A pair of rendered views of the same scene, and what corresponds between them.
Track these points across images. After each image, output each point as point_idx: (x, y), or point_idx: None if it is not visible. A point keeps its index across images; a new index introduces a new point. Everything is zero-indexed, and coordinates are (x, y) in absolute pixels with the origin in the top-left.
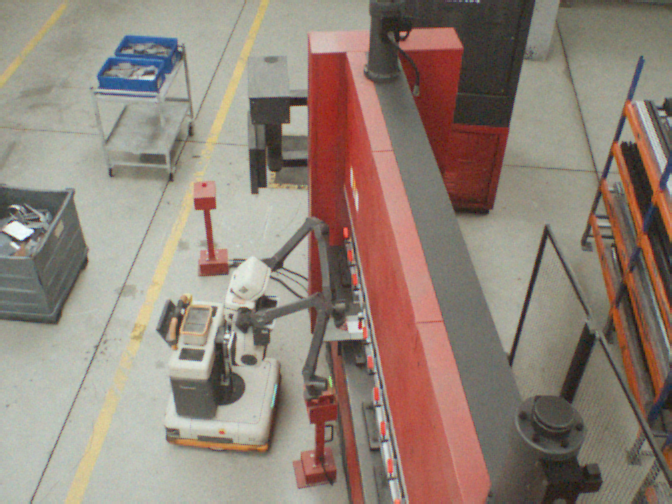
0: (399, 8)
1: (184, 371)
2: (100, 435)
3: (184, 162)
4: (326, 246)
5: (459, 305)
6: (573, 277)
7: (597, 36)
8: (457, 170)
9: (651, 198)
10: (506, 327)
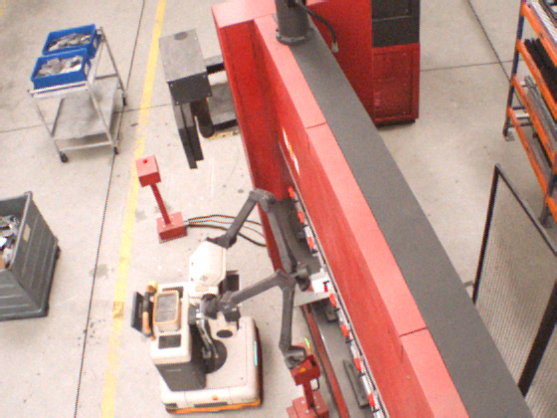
0: None
1: (166, 358)
2: (108, 415)
3: (124, 132)
4: (276, 216)
5: (440, 303)
6: (536, 220)
7: None
8: (379, 90)
9: None
10: (455, 232)
